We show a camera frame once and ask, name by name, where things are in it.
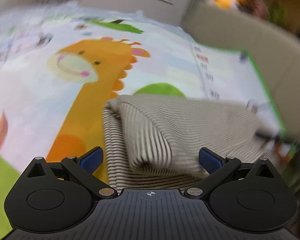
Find cartoon animal play mat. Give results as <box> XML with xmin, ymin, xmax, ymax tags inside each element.
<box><xmin>0</xmin><ymin>7</ymin><xmax>299</xmax><ymax>240</ymax></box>

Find clear plastic sheet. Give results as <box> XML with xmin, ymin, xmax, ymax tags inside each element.
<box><xmin>0</xmin><ymin>0</ymin><xmax>190</xmax><ymax>40</ymax></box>

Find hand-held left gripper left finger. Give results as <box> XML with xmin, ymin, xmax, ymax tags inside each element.
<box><xmin>27</xmin><ymin>147</ymin><xmax>117</xmax><ymax>198</ymax></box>

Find striped beige pants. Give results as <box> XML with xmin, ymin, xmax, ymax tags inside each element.
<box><xmin>102</xmin><ymin>94</ymin><xmax>285</xmax><ymax>190</ymax></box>

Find red leaf potted plant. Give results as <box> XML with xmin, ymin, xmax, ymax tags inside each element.
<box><xmin>242</xmin><ymin>0</ymin><xmax>268</xmax><ymax>18</ymax></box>

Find green snake plant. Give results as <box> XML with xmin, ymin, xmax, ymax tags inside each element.
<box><xmin>267</xmin><ymin>2</ymin><xmax>288</xmax><ymax>28</ymax></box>

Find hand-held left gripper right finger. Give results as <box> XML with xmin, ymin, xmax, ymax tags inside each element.
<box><xmin>184</xmin><ymin>147</ymin><xmax>277</xmax><ymax>199</ymax></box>

